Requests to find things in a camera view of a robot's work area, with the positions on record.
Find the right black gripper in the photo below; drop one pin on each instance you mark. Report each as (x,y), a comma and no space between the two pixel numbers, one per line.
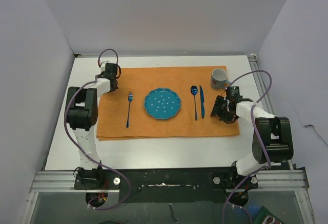
(220,101)

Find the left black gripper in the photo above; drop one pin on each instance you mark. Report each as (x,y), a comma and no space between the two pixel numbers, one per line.
(114,89)

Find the blue plastic knife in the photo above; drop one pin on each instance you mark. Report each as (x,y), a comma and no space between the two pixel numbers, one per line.
(202,102)

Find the blue plastic fork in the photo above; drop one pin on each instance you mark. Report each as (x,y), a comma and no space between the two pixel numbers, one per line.
(130,99)

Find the blue white mug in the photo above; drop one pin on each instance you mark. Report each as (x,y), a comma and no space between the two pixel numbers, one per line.
(219,79)

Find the blue plastic spoon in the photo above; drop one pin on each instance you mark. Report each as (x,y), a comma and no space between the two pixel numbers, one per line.
(194,91)

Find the orange cloth placemat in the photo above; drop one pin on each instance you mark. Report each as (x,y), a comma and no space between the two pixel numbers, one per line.
(113,106)

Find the blue polka dot plate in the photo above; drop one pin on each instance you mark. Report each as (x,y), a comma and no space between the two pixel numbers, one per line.
(162,103)

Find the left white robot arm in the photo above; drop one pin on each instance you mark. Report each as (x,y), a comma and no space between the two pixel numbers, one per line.
(81,115)

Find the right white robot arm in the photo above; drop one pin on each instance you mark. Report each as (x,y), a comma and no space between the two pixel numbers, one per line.
(272,137)

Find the green object at corner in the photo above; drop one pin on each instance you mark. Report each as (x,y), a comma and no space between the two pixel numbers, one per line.
(266,217)

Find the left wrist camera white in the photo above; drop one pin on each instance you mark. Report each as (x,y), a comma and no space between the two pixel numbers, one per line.
(102,65)

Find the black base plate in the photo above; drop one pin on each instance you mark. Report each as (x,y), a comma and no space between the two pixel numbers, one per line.
(180,185)

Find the aluminium frame rail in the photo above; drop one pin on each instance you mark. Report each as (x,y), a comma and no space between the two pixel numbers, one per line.
(168,139)

